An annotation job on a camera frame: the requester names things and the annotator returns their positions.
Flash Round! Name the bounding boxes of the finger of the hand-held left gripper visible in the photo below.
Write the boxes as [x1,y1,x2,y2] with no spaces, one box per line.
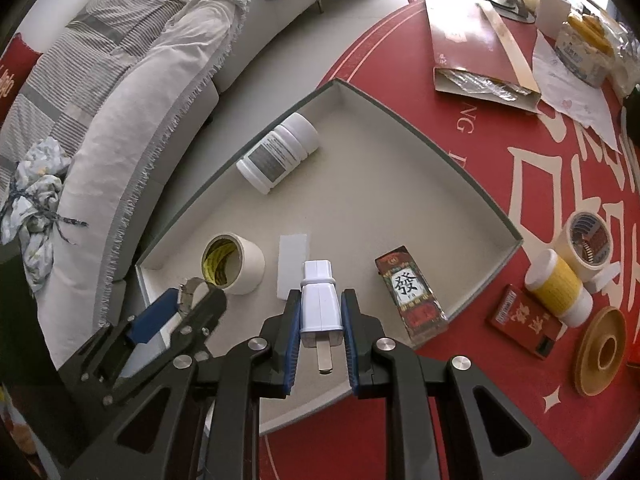
[167,286,228,361]
[126,287,182,347]

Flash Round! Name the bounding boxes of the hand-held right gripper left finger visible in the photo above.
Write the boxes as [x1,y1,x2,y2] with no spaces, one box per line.
[107,290,303,480]

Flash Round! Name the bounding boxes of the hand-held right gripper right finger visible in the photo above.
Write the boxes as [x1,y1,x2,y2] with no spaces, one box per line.
[341,287,583,480]

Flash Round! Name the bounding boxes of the metal hose clamp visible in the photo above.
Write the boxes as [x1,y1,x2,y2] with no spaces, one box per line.
[179,276,213,311]

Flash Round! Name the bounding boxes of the white charger plug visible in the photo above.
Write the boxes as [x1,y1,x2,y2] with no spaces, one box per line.
[299,259,346,375]

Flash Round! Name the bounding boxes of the beige masking tape roll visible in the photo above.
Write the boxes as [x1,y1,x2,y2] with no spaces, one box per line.
[201,233,266,296]

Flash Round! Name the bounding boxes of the white rectangular box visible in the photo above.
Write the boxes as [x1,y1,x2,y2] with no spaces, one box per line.
[277,232,309,301]

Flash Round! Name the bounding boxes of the patterned card box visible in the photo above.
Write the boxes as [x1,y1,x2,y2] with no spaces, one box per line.
[375,246,448,348]

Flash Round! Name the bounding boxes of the grey shallow cardboard box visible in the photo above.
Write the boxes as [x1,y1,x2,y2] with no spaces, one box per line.
[135,79,524,436]

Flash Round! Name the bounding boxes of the red cigarette pack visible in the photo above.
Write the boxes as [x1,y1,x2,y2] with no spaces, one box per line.
[487,285,566,359]

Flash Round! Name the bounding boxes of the large white pill bottle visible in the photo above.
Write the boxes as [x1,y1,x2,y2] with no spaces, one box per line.
[236,112,320,196]

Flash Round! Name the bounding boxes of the white bottle with yellow label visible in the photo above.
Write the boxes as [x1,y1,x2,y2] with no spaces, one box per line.
[524,249,594,328]

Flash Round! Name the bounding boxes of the round wooden dish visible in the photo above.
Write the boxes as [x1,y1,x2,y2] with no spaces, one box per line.
[572,306,628,397]

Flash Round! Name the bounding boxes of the floral cloth bundle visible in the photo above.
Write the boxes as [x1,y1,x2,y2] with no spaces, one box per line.
[0,137,88,293]

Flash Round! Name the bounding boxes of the red printed table mat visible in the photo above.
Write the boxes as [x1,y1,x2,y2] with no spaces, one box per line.
[257,0,640,480]

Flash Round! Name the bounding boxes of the grey sofa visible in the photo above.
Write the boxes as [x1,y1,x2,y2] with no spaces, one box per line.
[0,0,351,376]

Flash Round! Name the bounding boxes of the white tape roll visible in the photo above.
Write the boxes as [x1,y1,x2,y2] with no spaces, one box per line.
[556,211,621,293]

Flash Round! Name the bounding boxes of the red embroidered cushion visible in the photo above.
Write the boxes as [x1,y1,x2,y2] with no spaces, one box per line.
[0,35,46,126]

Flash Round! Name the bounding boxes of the white paper sheets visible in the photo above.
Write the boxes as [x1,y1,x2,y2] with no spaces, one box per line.
[531,27,623,153]

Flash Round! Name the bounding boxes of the dark box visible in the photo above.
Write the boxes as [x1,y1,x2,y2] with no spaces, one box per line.
[622,85,640,161]

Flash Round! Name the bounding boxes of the plastic food container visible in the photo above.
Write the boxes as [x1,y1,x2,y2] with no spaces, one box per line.
[555,12,618,88]

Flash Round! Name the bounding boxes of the white card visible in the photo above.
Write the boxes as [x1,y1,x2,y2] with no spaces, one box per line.
[536,0,572,41]

